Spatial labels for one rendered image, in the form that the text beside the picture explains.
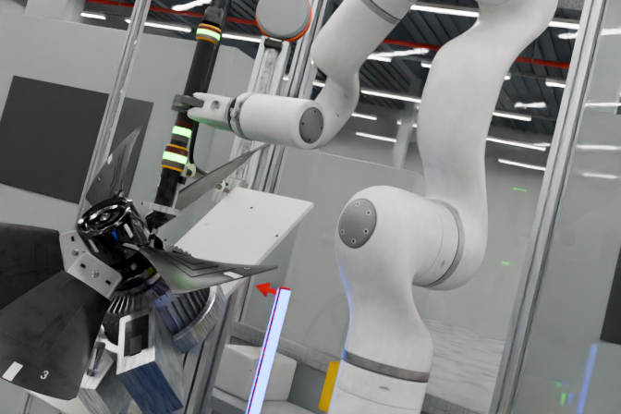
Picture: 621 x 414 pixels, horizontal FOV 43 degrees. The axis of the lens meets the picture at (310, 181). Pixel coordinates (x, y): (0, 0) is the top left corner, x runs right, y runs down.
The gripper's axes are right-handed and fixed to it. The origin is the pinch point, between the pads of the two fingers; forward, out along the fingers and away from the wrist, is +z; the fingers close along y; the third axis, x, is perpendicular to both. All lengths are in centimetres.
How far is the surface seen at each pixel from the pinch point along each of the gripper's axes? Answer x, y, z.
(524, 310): -21, 70, -44
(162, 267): -29.4, -8.6, -15.1
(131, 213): -22.6, -3.3, 3.6
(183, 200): -17.7, 9.6, 5.2
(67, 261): -35.5, -4.4, 17.5
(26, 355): -50, -20, -1
